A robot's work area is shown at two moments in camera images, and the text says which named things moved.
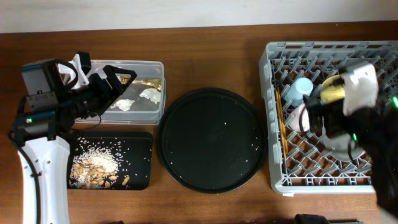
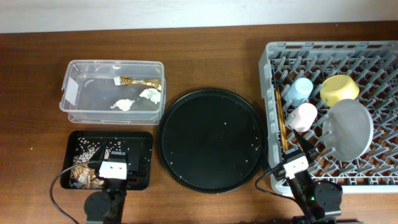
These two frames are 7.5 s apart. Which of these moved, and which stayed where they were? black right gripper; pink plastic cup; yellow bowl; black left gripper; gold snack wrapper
Moved: black right gripper; black left gripper
Stayed: gold snack wrapper; yellow bowl; pink plastic cup
